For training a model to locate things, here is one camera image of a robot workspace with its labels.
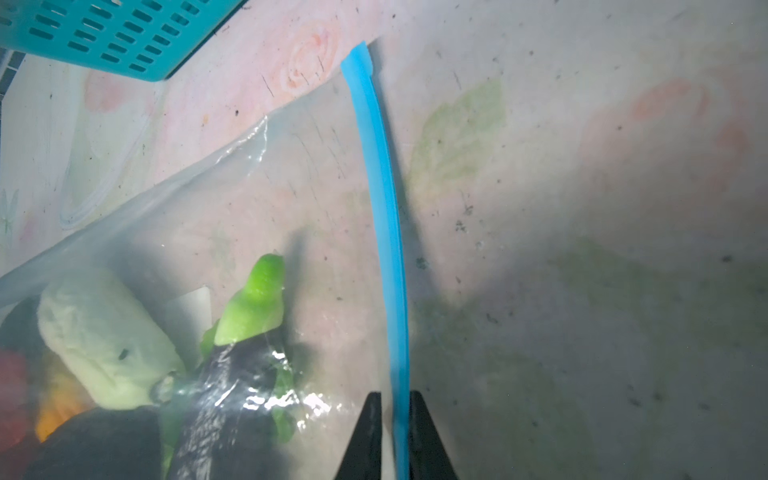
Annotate black avocado toy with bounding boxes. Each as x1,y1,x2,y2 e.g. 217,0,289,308
23,407,161,479

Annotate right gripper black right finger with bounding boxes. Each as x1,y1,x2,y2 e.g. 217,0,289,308
409,390,458,480

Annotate yellow green corn toy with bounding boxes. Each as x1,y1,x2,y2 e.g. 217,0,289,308
35,354,95,442

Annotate clear zip top bag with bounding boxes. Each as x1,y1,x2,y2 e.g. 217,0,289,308
1,44,410,479

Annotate green leafy vegetable toy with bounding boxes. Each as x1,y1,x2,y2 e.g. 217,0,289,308
156,326,296,479

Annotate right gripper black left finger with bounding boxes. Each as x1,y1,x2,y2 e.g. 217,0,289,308
335,392,383,480

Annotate dark eggplant toy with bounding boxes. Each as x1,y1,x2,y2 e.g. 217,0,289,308
167,254,293,479

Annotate teal plastic basket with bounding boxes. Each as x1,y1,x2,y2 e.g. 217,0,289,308
1,0,243,82

